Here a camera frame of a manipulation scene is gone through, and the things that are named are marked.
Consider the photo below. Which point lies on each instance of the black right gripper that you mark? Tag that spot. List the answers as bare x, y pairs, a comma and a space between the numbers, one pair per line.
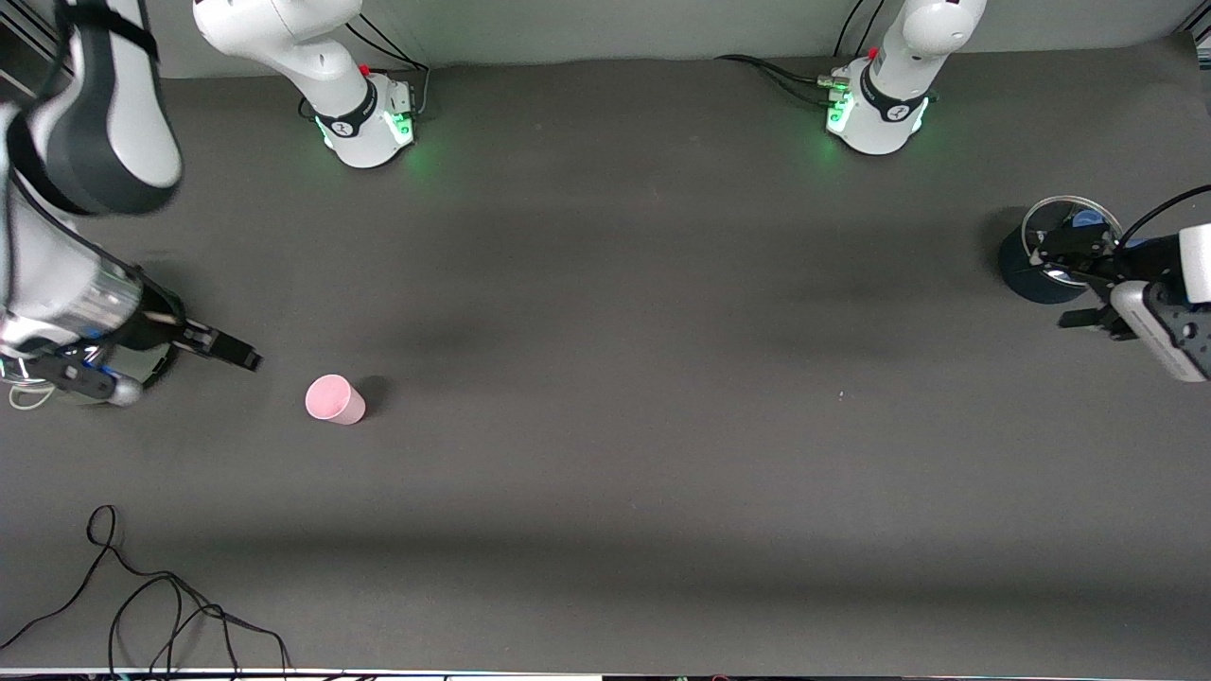
162, 328

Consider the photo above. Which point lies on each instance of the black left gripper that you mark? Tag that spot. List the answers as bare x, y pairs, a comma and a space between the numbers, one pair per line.
1138, 264

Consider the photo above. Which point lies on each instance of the pink plastic cup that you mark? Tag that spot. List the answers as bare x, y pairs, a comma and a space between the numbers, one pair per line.
331, 399

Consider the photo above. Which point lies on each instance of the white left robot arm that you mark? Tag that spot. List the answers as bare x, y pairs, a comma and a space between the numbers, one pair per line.
889, 104

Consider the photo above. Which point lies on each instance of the dark blue saucepan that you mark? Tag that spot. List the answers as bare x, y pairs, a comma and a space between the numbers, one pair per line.
1026, 284

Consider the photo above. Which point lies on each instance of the sage green cooking pot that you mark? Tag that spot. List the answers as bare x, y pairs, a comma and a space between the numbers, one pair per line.
66, 397

